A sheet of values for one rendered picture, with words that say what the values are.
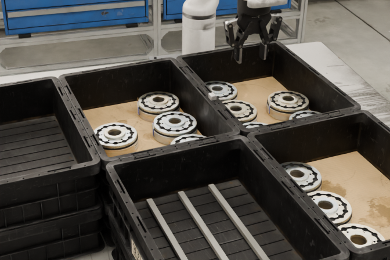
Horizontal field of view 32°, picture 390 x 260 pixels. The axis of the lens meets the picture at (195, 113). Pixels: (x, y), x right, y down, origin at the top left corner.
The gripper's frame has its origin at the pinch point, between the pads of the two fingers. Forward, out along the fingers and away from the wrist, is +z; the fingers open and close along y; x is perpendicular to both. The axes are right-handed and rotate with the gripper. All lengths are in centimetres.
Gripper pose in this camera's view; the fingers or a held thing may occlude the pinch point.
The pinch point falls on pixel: (251, 54)
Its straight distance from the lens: 156.4
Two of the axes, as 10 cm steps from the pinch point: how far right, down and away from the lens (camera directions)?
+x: 3.7, 4.7, -8.1
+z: -0.2, 8.7, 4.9
